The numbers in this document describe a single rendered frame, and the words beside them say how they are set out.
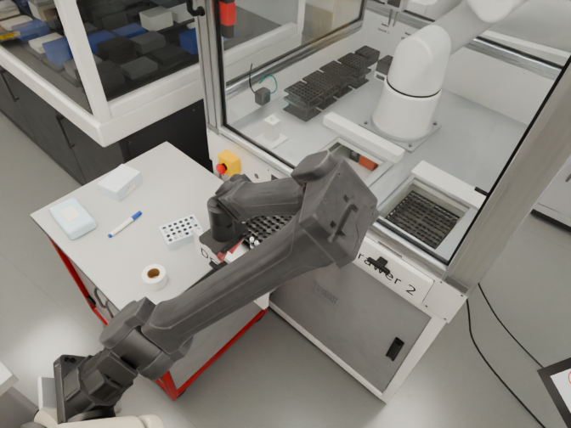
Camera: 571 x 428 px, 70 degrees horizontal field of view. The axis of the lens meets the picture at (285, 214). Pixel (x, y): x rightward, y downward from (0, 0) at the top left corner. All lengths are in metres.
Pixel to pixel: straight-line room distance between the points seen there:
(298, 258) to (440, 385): 1.70
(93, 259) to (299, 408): 1.06
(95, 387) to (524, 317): 2.16
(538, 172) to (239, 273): 0.61
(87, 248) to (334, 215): 1.12
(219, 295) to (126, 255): 0.91
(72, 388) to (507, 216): 0.86
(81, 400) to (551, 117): 0.88
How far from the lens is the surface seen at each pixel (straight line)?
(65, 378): 0.74
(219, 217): 0.91
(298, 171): 0.53
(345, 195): 0.49
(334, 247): 0.46
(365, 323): 1.58
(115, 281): 1.37
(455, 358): 2.21
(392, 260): 1.21
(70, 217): 1.53
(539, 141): 0.88
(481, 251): 1.07
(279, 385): 1.97
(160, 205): 1.54
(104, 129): 1.73
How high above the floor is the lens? 1.86
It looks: 48 degrees down
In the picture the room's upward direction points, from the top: 4 degrees clockwise
